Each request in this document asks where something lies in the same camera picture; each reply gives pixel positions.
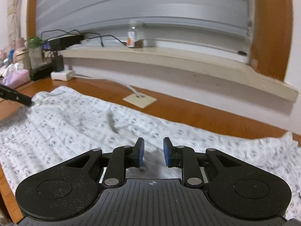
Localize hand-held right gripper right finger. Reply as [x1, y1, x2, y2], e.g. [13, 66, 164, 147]
[163, 137, 242, 189]

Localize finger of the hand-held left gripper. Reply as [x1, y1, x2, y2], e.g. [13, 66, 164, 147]
[0, 83, 33, 106]

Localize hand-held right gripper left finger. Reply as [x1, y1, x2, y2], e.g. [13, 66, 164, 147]
[66, 138, 144, 189]

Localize white checker print shirt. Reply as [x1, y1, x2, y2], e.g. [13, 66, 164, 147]
[0, 86, 301, 220]

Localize pink cloth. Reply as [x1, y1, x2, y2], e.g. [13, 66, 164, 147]
[2, 69, 30, 89]

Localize black desk stand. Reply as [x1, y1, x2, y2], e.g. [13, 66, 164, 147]
[29, 62, 53, 82]

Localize beige flask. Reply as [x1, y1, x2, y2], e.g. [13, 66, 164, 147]
[14, 38, 30, 70]

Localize green cap bottle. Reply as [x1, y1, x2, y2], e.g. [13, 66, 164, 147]
[28, 36, 44, 70]

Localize white power strip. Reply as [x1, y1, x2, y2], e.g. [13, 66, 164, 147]
[51, 70, 76, 81]

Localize black power adapter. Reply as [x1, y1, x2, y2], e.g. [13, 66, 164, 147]
[51, 55, 65, 73]

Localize black box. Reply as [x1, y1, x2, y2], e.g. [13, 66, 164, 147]
[47, 35, 85, 51]

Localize beige curtain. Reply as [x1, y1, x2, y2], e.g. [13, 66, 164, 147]
[6, 0, 25, 43]

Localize beige window sill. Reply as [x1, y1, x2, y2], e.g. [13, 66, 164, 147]
[60, 47, 299, 103]

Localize clear jar orange label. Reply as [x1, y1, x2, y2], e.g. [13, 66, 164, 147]
[127, 20, 144, 48]

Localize grey window blind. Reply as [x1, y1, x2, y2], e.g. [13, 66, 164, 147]
[35, 0, 253, 64]

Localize beige cable grommet plate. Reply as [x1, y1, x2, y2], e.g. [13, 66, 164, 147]
[123, 94, 157, 109]

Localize white cable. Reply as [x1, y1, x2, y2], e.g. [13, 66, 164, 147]
[74, 74, 144, 98]

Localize wooden window frame post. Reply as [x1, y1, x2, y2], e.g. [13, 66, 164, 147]
[249, 0, 294, 82]
[26, 0, 39, 39]

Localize black cable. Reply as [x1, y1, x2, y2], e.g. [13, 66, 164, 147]
[41, 29, 127, 47]

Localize clear blind cord pull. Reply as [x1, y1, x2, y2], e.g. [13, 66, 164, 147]
[246, 20, 254, 39]

